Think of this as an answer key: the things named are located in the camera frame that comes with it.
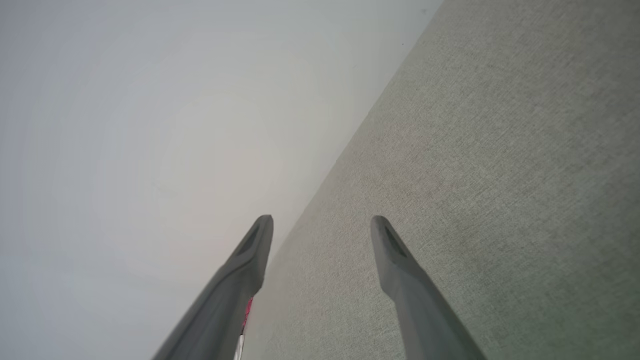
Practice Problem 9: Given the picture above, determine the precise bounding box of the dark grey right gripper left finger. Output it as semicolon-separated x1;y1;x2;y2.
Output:
152;215;275;360

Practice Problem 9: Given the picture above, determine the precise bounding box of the grey fabric sofa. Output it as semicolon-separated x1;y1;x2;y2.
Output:
240;0;640;360

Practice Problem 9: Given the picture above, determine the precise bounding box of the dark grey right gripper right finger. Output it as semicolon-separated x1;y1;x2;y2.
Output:
370;215;489;360

